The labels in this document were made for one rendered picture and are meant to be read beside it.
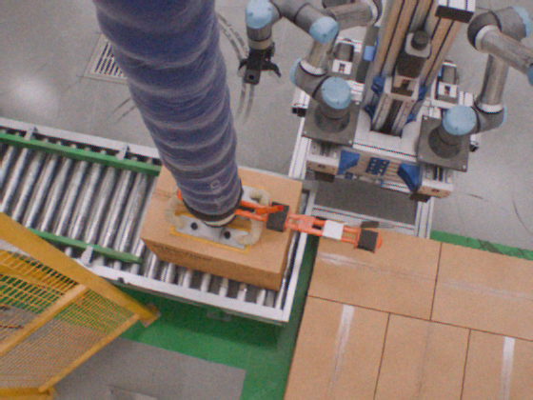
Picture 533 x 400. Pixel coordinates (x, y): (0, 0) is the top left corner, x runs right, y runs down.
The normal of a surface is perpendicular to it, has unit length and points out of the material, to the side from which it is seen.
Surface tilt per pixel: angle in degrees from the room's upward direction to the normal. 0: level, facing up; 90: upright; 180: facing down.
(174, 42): 77
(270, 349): 0
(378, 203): 0
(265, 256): 0
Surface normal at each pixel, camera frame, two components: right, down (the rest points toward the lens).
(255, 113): 0.00, -0.34
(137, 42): -0.07, 0.82
